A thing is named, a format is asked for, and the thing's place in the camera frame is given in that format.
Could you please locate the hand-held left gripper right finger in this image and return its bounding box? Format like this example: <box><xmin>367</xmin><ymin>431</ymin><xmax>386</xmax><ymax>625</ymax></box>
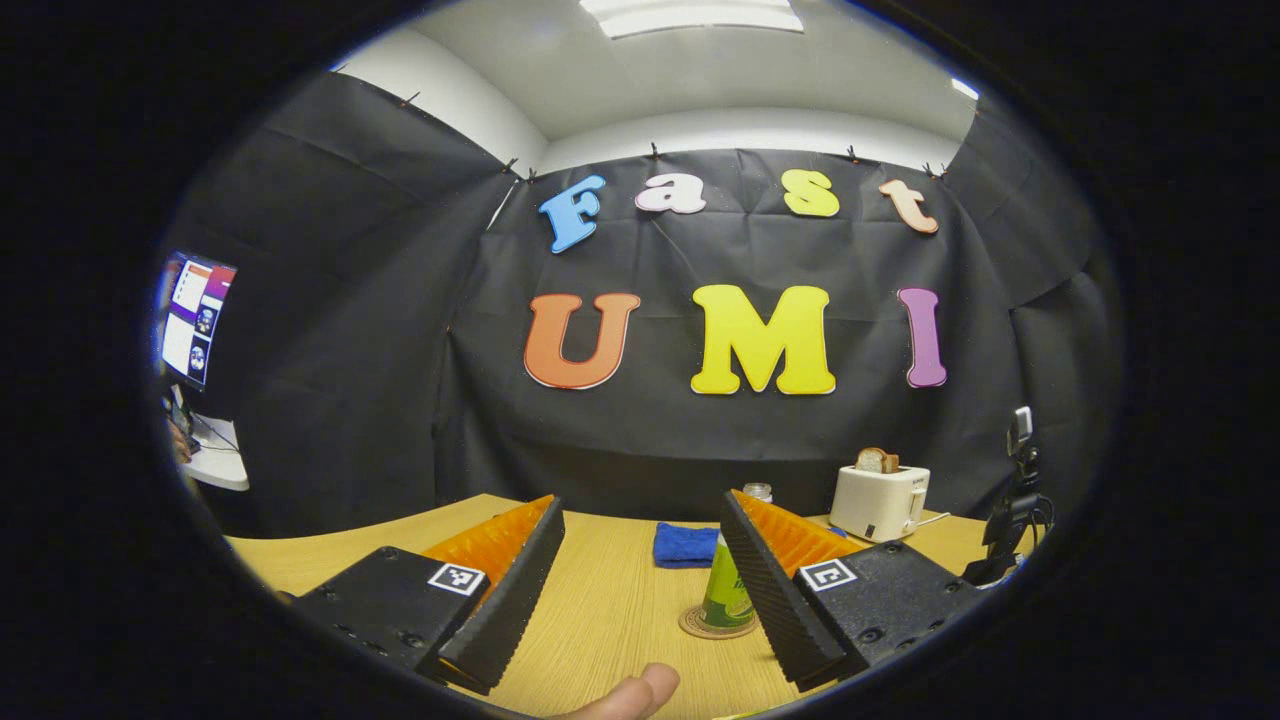
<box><xmin>720</xmin><ymin>488</ymin><xmax>991</xmax><ymax>693</ymax></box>

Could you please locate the ceiling light panel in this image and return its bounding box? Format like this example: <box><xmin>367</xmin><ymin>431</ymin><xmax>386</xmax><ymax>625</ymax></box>
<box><xmin>580</xmin><ymin>0</ymin><xmax>806</xmax><ymax>39</ymax></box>

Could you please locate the blue towel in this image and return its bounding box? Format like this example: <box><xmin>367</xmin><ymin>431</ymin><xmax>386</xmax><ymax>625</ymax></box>
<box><xmin>653</xmin><ymin>521</ymin><xmax>846</xmax><ymax>569</ymax></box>

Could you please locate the black backdrop cloth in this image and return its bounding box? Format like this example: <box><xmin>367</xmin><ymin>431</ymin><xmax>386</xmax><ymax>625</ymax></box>
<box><xmin>165</xmin><ymin>70</ymin><xmax>1121</xmax><ymax>541</ymax></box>

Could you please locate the round brown coaster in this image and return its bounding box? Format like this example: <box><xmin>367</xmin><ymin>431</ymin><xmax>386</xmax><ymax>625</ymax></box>
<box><xmin>678</xmin><ymin>605</ymin><xmax>759</xmax><ymax>641</ymax></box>

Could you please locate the green label water bottle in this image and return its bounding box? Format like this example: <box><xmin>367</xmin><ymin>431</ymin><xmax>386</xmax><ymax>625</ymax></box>
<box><xmin>700</xmin><ymin>483</ymin><xmax>773</xmax><ymax>629</ymax></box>

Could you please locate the white toaster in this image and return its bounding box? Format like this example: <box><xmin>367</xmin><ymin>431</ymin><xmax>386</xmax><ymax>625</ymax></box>
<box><xmin>829</xmin><ymin>465</ymin><xmax>931</xmax><ymax>543</ymax></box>

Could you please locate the computer monitor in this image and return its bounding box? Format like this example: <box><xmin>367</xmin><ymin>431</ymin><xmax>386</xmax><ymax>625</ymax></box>
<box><xmin>160</xmin><ymin>252</ymin><xmax>239</xmax><ymax>389</ymax></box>

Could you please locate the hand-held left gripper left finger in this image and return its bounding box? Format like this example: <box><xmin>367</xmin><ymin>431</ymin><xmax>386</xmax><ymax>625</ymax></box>
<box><xmin>290</xmin><ymin>494</ymin><xmax>567</xmax><ymax>696</ymax></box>

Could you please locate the white side table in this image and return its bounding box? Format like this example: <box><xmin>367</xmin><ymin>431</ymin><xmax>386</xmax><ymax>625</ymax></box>
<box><xmin>180</xmin><ymin>415</ymin><xmax>251</xmax><ymax>491</ymax></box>

